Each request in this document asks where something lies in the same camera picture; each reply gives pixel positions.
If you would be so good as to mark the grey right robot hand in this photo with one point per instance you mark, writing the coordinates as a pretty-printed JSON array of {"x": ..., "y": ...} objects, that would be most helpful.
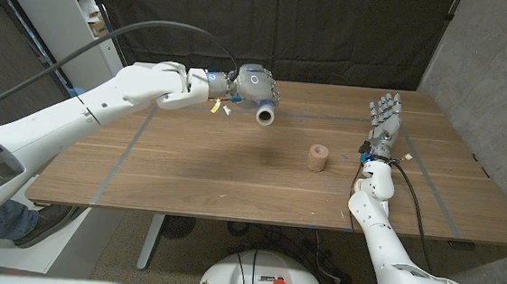
[{"x": 384, "y": 127}]

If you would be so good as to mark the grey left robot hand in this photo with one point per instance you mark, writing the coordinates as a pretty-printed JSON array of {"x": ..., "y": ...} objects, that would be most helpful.
[{"x": 255, "y": 85}]

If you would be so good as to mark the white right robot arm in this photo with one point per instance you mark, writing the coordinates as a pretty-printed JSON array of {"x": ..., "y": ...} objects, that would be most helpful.
[{"x": 381, "y": 243}]

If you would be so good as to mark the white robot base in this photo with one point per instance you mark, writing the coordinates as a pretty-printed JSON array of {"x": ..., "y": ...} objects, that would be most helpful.
[{"x": 224, "y": 280}]

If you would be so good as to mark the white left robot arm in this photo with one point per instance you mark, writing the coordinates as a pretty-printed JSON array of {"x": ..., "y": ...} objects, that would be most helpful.
[{"x": 103, "y": 98}]

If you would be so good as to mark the black backdrop curtain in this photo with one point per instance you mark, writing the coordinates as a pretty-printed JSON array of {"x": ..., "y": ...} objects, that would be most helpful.
[{"x": 289, "y": 27}]

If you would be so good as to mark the small wooden cylinder block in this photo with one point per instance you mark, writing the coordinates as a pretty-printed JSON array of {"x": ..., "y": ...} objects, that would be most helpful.
[{"x": 317, "y": 158}]

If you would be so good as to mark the grey tape strip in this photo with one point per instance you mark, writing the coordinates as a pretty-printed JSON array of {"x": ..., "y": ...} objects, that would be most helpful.
[
  {"x": 119, "y": 164},
  {"x": 438, "y": 197}
]

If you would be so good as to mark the black stand pole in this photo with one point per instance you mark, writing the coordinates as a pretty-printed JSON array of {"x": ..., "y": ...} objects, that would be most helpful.
[
  {"x": 452, "y": 8},
  {"x": 104, "y": 17}
]

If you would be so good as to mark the black table control panel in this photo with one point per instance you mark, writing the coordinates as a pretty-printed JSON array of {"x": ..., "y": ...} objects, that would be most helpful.
[{"x": 462, "y": 246}]

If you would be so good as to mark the black ribbed round disc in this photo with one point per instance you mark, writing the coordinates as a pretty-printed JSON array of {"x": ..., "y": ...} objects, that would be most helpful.
[{"x": 178, "y": 227}]

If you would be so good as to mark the small cardboard box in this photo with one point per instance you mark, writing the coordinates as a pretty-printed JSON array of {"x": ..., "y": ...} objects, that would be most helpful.
[{"x": 99, "y": 27}]

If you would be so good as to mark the white table leg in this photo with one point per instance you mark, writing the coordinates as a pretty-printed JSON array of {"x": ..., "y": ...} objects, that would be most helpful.
[{"x": 150, "y": 243}]

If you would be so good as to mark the white shelf cabinet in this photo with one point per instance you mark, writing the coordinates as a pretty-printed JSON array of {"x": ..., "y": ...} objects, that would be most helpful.
[{"x": 50, "y": 17}]

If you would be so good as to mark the white low platform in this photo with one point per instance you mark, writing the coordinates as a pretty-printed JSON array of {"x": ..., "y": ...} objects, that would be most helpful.
[{"x": 77, "y": 246}]

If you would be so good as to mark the dark leather shoe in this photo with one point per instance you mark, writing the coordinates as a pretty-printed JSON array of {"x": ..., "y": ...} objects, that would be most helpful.
[{"x": 50, "y": 223}]

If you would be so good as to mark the long black frame rail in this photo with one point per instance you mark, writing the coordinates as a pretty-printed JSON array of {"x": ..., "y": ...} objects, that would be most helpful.
[{"x": 27, "y": 24}]

